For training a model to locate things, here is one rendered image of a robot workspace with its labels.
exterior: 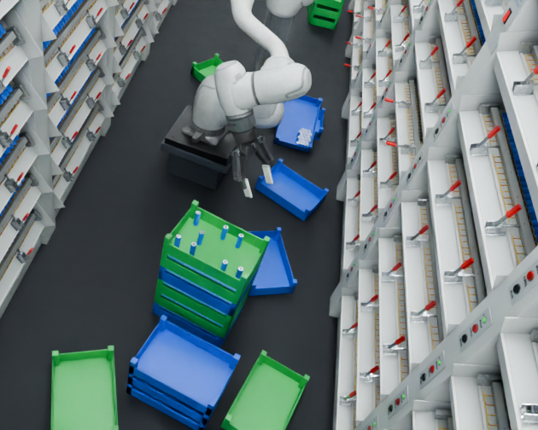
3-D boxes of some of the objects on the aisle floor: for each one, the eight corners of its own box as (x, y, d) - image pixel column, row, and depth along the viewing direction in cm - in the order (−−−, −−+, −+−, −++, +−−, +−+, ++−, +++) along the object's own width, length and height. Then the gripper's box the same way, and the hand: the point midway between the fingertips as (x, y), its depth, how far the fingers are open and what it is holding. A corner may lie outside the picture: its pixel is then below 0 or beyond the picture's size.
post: (318, 492, 182) (835, 34, 56) (319, 463, 188) (787, -6, 62) (374, 504, 184) (998, 89, 58) (374, 475, 190) (936, 43, 64)
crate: (52, 361, 189) (51, 351, 183) (113, 355, 196) (114, 345, 190) (51, 450, 171) (49, 441, 165) (118, 439, 178) (119, 431, 172)
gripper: (259, 114, 183) (274, 174, 193) (210, 140, 171) (229, 203, 181) (274, 115, 178) (289, 177, 188) (225, 142, 166) (243, 207, 176)
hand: (258, 183), depth 184 cm, fingers open, 9 cm apart
